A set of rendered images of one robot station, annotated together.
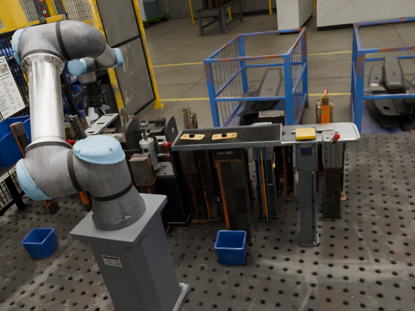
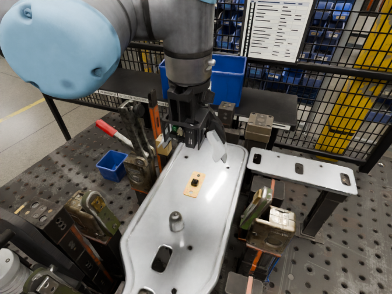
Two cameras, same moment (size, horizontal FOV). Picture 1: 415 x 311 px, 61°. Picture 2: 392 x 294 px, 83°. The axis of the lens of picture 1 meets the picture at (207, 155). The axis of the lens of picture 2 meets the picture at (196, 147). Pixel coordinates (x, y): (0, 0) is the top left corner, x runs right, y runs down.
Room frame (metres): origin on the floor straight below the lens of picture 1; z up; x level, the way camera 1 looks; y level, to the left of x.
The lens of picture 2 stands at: (1.64, 0.12, 1.47)
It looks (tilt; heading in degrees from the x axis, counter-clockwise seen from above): 42 degrees down; 93
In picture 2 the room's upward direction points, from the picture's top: straight up
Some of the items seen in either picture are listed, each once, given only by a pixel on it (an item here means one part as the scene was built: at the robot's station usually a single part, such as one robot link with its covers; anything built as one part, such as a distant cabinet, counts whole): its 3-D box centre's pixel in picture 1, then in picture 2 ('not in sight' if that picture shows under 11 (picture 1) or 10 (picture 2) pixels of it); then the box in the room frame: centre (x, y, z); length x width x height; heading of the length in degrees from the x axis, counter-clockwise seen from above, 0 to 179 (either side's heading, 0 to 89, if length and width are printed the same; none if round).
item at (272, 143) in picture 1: (227, 137); not in sight; (1.10, -0.08, 1.16); 0.37 x 0.14 x 0.02; 74
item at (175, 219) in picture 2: not in sight; (175, 221); (1.58, 0.38, 1.02); 0.03 x 0.03 x 0.07
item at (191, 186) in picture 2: not in sight; (195, 182); (1.61, 0.50, 1.01); 0.08 x 0.04 x 0.01; 74
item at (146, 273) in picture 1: (137, 264); not in sight; (0.84, 0.28, 0.90); 0.21 x 0.21 x 0.40; 66
